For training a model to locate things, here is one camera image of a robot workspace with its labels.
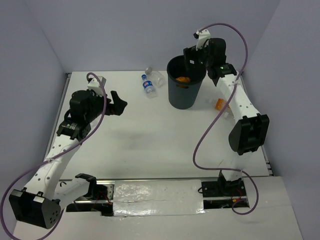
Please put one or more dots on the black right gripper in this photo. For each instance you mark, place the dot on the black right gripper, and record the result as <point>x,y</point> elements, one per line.
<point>190,53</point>

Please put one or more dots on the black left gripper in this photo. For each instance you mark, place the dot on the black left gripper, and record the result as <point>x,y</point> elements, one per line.
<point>118,106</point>

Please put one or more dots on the small orange plastic bottle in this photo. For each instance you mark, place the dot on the small orange plastic bottle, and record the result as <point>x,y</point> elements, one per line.
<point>183,79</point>

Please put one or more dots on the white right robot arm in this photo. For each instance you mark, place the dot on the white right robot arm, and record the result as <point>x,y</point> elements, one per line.
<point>160,132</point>

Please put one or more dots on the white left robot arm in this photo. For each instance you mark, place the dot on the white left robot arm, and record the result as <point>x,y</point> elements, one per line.
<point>42,199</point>

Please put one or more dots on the dark grey plastic bin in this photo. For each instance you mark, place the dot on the dark grey plastic bin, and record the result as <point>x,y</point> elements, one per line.
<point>182,95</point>

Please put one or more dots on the Pepsi label clear bottle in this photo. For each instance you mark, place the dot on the Pepsi label clear bottle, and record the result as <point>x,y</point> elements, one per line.
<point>148,87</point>

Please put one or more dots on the clear empty plastic bottle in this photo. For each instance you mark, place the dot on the clear empty plastic bottle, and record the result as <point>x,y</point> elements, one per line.
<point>155,77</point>

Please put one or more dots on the orange label juice bottle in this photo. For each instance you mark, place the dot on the orange label juice bottle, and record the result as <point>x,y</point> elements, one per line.
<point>216,103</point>

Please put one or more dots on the silver foil covered panel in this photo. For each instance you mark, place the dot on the silver foil covered panel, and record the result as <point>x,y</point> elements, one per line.
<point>157,198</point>

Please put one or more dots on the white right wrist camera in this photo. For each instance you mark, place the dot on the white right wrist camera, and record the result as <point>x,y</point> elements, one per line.
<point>202,38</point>

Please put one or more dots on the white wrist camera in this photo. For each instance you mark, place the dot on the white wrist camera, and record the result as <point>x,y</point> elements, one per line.
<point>94,85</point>
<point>202,38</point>

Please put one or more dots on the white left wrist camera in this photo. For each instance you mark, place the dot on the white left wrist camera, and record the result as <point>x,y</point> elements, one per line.
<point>94,85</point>

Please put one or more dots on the metal base rail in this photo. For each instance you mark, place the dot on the metal base rail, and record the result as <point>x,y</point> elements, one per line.
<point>216,193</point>

